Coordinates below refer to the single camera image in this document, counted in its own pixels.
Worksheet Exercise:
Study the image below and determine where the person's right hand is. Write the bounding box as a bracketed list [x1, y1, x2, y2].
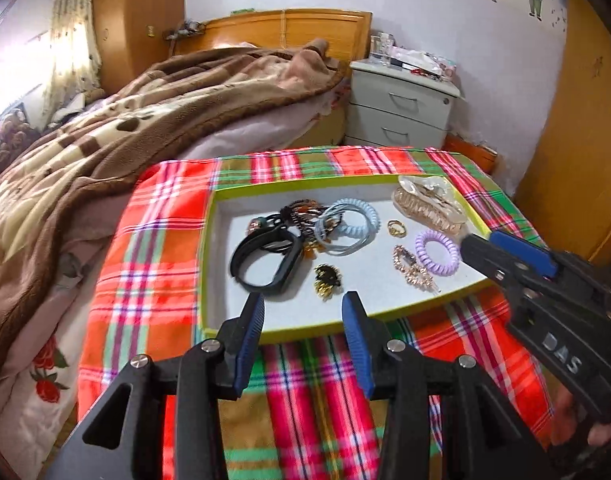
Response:
[547, 383, 611, 449]

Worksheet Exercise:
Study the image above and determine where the clutter on nightstand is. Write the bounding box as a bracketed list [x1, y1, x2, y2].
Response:
[368, 32, 456, 82]

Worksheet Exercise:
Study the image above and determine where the dark red bead bracelet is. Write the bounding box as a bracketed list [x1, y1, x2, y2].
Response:
[279, 198, 332, 261]

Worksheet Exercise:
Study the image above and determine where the brown paw print blanket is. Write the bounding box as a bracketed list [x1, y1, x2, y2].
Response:
[0, 39, 348, 376]

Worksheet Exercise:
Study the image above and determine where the orange box on floor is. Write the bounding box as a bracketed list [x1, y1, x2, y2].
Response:
[442, 133, 499, 176]

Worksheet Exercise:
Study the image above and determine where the patterned window curtain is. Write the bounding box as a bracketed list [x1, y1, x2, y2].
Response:
[41, 0, 102, 122]

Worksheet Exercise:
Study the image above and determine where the black cord with round charm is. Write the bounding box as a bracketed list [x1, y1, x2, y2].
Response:
[246, 208, 297, 254]

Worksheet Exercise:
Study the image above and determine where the wooden door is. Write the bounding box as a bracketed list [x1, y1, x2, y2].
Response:
[514, 0, 611, 266]

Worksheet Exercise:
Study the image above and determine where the wooden wardrobe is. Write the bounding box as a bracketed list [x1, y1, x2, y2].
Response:
[92, 0, 185, 94]

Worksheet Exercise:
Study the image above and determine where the grey two-drawer nightstand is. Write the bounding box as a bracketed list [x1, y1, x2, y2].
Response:
[345, 60, 461, 148]

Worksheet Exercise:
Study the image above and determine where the black gold hair ornament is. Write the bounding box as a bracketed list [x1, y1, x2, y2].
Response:
[314, 263, 341, 301]

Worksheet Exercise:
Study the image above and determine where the beige translucent hair claw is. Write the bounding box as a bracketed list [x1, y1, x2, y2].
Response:
[391, 176, 468, 240]

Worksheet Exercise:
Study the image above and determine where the floral white bed sheet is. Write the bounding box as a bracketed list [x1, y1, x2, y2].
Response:
[0, 90, 345, 479]

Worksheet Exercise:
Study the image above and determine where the grey elastic hair band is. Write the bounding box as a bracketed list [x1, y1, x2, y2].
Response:
[313, 200, 380, 256]

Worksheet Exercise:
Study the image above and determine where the yellow-green shallow box tray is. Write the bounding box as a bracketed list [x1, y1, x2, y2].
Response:
[200, 174, 491, 344]

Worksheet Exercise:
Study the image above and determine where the black wristband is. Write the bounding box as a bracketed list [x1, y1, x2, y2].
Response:
[230, 226, 304, 297]

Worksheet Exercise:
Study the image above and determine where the purple spiral hair tie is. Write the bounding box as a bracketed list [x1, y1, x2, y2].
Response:
[414, 227, 462, 278]

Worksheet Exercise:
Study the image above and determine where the wooden headboard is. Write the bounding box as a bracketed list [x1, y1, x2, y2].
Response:
[172, 9, 373, 62]

